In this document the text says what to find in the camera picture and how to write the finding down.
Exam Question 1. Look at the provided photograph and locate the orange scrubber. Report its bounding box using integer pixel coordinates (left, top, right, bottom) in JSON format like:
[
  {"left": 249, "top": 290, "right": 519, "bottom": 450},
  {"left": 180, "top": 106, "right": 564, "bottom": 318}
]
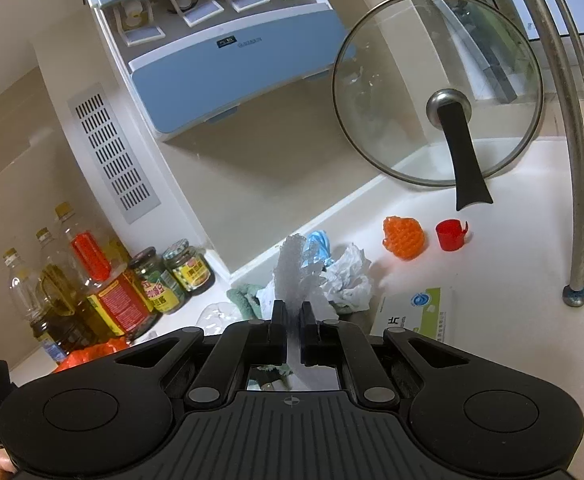
[{"left": 383, "top": 216, "right": 425, "bottom": 260}]

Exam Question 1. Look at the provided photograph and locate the blue white wrapper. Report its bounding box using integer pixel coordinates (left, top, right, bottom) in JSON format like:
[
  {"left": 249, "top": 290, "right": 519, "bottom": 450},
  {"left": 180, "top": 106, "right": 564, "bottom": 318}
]
[{"left": 304, "top": 230, "right": 331, "bottom": 267}]

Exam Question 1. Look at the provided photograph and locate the olive oil bottle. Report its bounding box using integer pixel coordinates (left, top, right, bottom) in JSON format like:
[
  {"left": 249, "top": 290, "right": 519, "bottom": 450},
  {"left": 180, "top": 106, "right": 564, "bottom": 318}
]
[{"left": 34, "top": 228, "right": 98, "bottom": 351}]

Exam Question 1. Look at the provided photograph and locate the white green carton box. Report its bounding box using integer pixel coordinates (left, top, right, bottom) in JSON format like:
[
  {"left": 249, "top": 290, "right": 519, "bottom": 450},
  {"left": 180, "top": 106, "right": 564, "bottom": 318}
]
[{"left": 372, "top": 287, "right": 460, "bottom": 346}]

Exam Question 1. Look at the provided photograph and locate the glass pot lid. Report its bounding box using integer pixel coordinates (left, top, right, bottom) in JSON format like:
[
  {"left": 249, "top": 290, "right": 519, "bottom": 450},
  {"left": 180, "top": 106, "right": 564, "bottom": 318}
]
[{"left": 333, "top": 0, "right": 544, "bottom": 211}]

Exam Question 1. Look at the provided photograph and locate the small red cup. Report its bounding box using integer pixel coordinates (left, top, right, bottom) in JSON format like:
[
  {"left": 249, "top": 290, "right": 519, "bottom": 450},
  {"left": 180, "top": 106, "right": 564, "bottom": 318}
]
[{"left": 435, "top": 219, "right": 471, "bottom": 251}]

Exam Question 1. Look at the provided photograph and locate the wall vent grille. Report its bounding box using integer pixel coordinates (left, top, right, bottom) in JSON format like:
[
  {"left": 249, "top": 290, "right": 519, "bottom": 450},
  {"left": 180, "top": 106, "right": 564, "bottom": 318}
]
[{"left": 68, "top": 82, "right": 163, "bottom": 224}]

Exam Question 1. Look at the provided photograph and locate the crushed clear plastic bottle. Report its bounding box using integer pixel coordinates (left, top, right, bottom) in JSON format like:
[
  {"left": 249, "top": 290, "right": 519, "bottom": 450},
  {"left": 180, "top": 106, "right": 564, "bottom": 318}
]
[{"left": 197, "top": 301, "right": 245, "bottom": 335}]

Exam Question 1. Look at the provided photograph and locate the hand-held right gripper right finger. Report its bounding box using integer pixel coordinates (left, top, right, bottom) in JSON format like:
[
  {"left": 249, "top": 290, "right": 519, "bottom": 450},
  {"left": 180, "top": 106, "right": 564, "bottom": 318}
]
[{"left": 299, "top": 301, "right": 472, "bottom": 406}]

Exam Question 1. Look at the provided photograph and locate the blue spice dispenser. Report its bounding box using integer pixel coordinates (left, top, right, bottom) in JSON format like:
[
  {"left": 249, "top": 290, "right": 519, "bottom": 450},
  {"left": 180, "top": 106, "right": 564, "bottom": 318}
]
[{"left": 74, "top": 0, "right": 357, "bottom": 142}]

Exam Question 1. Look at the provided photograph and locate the green cloth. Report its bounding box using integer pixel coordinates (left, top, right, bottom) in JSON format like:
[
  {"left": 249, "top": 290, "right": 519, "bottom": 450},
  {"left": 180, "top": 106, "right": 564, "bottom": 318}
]
[{"left": 227, "top": 282, "right": 279, "bottom": 320}]

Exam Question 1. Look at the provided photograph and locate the blue label oil bottle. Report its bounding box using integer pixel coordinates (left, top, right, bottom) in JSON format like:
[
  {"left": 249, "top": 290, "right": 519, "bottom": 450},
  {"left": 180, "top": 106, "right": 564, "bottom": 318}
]
[{"left": 2, "top": 247, "right": 73, "bottom": 361}]

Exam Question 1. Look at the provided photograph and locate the checkered lid sauce jar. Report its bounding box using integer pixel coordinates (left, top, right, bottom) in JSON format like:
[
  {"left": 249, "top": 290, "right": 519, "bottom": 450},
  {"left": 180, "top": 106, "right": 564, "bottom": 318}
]
[{"left": 163, "top": 239, "right": 216, "bottom": 295}]

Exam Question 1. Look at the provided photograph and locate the orange plastic bag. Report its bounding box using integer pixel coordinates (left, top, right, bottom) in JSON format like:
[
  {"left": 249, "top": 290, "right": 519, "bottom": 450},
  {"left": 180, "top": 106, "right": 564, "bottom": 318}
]
[{"left": 52, "top": 337, "right": 133, "bottom": 373}]

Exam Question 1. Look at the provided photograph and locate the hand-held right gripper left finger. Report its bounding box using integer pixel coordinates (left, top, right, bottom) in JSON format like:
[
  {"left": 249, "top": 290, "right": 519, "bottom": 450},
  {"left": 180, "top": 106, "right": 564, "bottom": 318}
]
[{"left": 112, "top": 300, "right": 289, "bottom": 408}]

